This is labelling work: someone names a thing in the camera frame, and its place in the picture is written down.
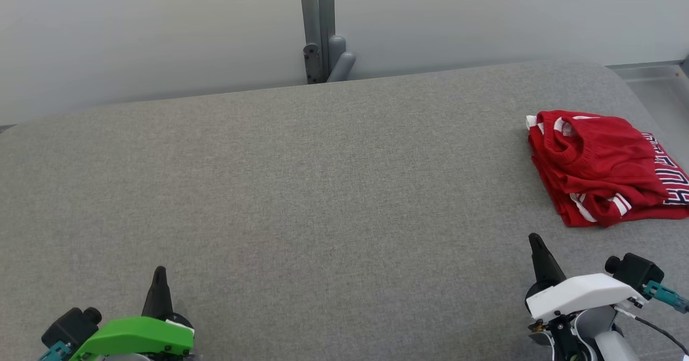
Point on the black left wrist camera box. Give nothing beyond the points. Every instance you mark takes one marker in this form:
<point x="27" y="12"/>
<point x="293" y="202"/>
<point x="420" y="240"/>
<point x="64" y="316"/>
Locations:
<point x="70" y="326"/>

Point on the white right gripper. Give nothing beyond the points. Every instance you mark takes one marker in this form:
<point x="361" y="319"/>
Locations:
<point x="581" y="294"/>

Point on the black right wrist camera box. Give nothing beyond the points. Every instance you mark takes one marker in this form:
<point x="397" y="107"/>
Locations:
<point x="638" y="272"/>

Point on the grey metal frame post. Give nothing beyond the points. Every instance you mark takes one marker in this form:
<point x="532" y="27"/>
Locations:
<point x="317" y="16"/>

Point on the red shorts white stripes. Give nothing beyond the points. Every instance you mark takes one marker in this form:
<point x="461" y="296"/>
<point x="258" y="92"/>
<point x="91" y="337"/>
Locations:
<point x="597" y="151"/>

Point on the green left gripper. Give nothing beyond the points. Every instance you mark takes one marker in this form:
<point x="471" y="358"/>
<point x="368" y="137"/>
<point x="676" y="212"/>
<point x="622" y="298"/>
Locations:
<point x="140" y="337"/>

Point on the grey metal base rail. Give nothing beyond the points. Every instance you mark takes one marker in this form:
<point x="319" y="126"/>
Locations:
<point x="646" y="70"/>

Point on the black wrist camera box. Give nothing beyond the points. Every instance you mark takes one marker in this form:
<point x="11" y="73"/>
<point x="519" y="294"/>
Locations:
<point x="638" y="272"/>
<point x="70" y="326"/>

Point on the red lettered basketball jersey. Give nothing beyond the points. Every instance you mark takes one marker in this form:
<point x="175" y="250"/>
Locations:
<point x="673" y="172"/>

